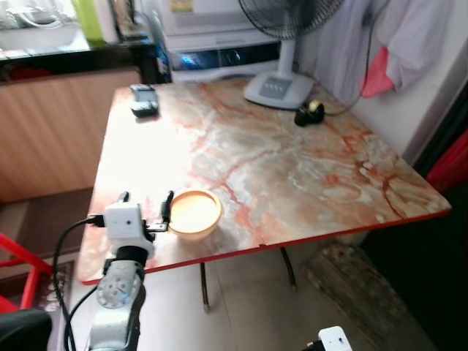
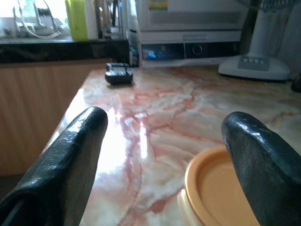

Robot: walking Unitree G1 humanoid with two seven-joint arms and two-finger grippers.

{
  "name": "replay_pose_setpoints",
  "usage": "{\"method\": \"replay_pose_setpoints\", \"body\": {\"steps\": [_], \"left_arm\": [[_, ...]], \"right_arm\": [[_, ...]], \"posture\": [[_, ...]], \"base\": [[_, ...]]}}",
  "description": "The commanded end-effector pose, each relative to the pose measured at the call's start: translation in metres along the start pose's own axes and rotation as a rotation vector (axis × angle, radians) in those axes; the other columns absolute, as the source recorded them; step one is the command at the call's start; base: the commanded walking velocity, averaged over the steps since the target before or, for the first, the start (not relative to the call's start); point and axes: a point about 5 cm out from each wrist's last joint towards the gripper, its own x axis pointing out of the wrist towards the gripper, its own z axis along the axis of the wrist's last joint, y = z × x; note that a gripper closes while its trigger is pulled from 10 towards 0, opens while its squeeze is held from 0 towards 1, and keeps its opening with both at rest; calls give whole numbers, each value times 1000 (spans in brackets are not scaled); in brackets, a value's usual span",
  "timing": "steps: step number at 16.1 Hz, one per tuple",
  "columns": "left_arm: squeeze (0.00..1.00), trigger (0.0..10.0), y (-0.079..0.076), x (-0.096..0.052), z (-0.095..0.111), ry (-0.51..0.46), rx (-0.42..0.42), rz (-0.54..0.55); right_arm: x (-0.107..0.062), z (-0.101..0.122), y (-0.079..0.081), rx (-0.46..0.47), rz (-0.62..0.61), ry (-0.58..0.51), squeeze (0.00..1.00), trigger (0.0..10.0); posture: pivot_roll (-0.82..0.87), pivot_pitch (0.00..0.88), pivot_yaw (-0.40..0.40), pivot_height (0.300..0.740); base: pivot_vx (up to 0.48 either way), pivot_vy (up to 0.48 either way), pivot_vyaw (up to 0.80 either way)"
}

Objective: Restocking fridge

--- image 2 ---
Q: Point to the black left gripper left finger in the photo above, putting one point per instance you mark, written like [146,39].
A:
[58,169]

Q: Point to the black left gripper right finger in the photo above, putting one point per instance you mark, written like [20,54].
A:
[268,174]

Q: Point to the orange lidded plastic container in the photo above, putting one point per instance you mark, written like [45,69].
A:
[211,188]

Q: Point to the wooden cabinet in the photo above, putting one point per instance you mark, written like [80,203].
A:
[35,106]

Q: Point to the white table fan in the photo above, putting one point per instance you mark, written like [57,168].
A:
[254,66]

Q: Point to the small black device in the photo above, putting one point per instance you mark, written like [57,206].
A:
[118,75]

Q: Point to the black stone counter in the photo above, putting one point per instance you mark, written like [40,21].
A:
[58,50]

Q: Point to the green plastic container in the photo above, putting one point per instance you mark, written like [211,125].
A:
[76,21]

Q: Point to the white box appliance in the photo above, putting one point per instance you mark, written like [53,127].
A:
[195,16]

